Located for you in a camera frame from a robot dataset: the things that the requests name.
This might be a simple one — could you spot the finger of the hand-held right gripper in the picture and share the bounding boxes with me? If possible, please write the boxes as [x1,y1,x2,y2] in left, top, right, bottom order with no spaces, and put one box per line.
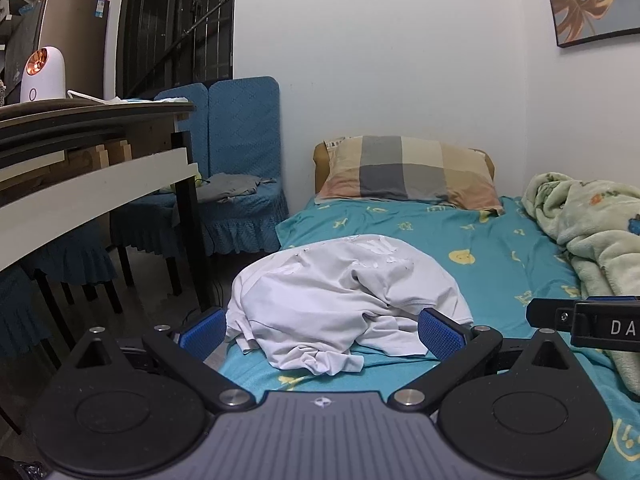
[526,297,577,332]

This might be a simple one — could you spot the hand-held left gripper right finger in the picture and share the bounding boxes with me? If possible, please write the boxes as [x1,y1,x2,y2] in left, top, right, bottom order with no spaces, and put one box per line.
[387,308,573,414]

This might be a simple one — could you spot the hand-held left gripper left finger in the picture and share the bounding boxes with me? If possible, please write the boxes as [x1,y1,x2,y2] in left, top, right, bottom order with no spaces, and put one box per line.
[75,306,256,415]

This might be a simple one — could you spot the white printed shirt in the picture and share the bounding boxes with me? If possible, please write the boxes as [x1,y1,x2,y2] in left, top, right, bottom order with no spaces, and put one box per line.
[225,234,475,377]

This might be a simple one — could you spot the bed with teal sheet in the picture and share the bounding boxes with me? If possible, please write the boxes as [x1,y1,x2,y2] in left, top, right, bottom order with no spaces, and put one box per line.
[215,195,640,480]

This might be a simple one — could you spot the green fleece blanket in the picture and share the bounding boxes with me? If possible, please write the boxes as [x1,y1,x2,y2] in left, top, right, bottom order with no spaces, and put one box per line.
[521,172,640,396]

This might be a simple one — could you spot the grey cloth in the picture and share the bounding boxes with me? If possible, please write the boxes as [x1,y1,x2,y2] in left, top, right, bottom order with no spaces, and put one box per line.
[197,173,277,205]

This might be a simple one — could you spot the yellow green toy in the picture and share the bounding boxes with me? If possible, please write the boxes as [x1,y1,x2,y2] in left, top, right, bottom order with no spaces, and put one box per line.
[167,170,206,193]

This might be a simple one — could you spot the plaid pillow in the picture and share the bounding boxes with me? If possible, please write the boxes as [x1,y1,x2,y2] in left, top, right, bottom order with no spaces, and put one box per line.
[316,135,505,216]

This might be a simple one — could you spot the wooden table with black legs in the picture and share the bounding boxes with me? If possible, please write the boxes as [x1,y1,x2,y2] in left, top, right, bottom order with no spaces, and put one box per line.
[0,99,213,436]

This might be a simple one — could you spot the brown pillow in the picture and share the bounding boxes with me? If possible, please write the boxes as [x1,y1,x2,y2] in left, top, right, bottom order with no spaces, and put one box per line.
[313,141,496,196]

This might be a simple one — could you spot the white papers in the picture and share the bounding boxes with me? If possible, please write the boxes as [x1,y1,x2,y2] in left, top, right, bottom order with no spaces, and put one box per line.
[67,89,193,107]

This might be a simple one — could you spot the white humidifier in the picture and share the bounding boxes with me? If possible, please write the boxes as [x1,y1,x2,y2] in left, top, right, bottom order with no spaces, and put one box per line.
[20,46,67,103]

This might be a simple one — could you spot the dark window grille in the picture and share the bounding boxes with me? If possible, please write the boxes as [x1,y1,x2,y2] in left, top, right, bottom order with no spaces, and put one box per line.
[117,0,236,101]

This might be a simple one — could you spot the silver refrigerator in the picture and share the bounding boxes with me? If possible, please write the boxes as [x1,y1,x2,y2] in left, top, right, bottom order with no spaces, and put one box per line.
[5,0,111,102]

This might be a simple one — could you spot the framed leaf picture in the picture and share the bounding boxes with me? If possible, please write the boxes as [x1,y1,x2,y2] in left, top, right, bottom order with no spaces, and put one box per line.
[540,0,640,49]

